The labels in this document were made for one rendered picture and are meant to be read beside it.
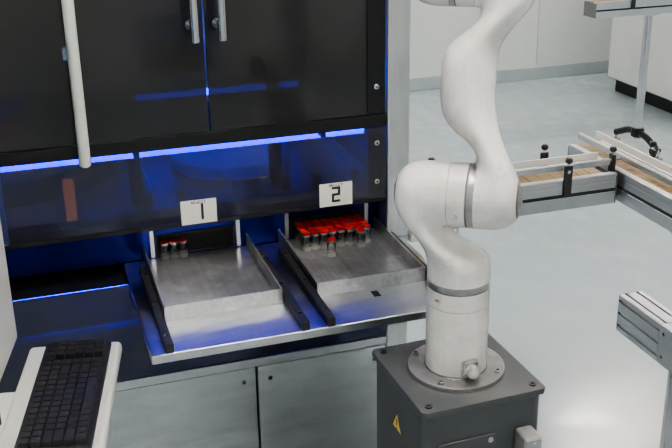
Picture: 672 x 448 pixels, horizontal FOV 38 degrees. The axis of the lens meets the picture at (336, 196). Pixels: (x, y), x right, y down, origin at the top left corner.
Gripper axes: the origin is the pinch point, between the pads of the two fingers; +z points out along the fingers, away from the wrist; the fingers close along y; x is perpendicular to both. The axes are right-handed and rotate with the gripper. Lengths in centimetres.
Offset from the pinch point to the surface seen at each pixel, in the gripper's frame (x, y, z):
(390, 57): -1.9, 35.2, -12.1
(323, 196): 11, 70, -10
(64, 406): 19, 123, -72
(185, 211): -5, 94, -27
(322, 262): 24, 80, -13
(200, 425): 33, 134, -6
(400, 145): 14, 48, -3
